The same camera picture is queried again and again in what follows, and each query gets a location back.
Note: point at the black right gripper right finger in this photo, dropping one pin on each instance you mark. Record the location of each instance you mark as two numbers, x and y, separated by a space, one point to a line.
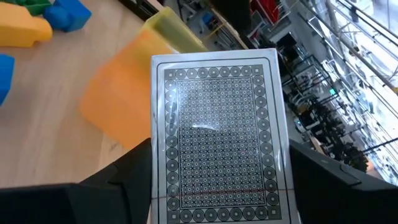
335 199

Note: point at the blue round-stud toy block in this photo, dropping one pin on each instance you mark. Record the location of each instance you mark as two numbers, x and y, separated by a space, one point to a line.
68 15

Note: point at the green toy block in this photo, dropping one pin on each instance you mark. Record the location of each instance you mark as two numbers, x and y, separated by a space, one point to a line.
34 6

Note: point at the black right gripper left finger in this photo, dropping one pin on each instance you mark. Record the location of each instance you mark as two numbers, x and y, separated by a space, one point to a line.
118 199

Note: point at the yellow toy block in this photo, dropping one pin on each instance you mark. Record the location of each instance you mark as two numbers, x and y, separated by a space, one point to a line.
21 28

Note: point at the yellow translucent plastic bin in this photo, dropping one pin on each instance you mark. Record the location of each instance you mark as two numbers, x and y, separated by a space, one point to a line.
174 31

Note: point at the small dark blue block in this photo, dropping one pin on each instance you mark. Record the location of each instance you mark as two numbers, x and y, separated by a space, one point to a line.
5 77

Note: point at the black-patterned playing card box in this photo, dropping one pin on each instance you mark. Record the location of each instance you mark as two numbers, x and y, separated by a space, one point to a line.
217 124

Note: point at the black metal table frame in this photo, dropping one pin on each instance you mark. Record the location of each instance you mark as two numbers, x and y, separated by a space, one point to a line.
136 7

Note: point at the orange translucent plastic bin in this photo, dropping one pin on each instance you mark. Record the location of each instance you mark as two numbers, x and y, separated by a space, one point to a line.
124 93

